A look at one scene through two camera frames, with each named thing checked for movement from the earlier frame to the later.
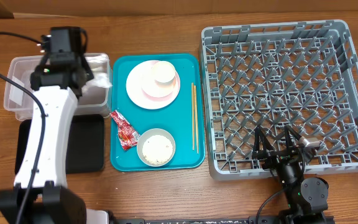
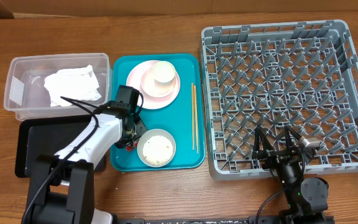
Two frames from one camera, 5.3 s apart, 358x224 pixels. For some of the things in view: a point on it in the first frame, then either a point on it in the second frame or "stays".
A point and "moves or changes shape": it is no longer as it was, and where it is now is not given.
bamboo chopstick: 195,94 stays
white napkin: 98,64 moves or changes shape
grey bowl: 156,147 stays
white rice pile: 157,149 stays
